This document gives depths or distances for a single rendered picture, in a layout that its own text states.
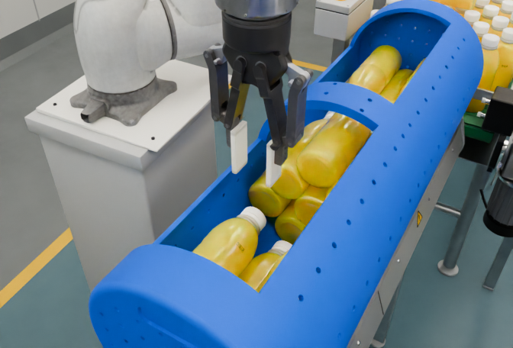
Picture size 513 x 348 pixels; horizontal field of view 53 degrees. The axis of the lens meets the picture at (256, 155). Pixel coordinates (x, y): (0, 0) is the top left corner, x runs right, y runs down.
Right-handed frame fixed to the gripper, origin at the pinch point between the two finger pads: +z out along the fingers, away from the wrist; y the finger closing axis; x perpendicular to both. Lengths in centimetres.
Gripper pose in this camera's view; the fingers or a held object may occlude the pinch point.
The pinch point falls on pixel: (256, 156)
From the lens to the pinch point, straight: 67.5
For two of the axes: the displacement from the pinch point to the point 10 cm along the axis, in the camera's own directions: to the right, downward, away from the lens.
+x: 5.1, -5.4, 6.7
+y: 8.6, 3.2, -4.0
